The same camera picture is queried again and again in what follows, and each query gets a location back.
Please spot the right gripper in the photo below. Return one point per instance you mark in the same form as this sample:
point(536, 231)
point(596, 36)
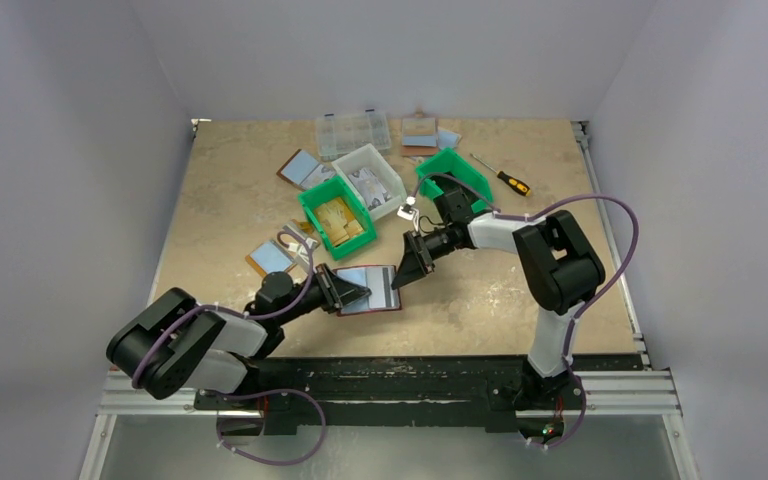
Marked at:
point(420, 251)

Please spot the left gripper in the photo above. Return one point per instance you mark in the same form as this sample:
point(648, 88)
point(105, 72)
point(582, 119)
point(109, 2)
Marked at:
point(335, 290)

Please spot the red card holder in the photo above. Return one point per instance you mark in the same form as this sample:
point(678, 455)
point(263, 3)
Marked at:
point(356, 275)

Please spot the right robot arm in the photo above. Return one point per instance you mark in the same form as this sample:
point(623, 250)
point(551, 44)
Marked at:
point(561, 268)

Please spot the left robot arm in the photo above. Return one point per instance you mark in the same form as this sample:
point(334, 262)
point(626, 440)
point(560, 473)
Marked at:
point(177, 343)

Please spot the tan open card holder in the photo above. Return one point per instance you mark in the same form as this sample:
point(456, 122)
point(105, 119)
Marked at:
point(272, 255)

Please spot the green bin with gold cards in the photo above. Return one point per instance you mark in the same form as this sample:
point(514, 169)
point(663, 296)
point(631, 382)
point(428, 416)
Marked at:
point(337, 187)

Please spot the silver VIP card stack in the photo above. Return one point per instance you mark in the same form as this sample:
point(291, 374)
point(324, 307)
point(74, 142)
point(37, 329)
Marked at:
point(373, 192)

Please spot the green bin with black cards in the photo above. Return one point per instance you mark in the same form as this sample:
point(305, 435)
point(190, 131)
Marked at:
point(448, 171)

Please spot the brown open card holder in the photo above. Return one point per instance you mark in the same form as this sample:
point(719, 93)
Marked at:
point(303, 171)

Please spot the white plastic bin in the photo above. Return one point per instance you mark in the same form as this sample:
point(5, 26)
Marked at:
point(368, 156)

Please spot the yellow black screwdriver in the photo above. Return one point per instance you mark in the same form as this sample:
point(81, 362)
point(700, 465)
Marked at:
point(515, 184)

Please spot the clear compartment organizer box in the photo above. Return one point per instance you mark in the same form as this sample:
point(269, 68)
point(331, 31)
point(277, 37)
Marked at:
point(338, 135)

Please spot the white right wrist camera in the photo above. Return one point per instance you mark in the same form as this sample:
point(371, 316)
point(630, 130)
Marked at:
point(408, 211)

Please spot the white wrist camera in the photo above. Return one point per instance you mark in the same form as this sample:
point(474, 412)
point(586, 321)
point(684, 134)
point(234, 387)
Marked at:
point(301, 253)
point(408, 211)

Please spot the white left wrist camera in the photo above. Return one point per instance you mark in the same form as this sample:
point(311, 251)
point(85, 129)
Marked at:
point(301, 253)

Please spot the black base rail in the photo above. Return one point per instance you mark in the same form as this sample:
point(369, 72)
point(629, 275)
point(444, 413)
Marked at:
point(484, 392)

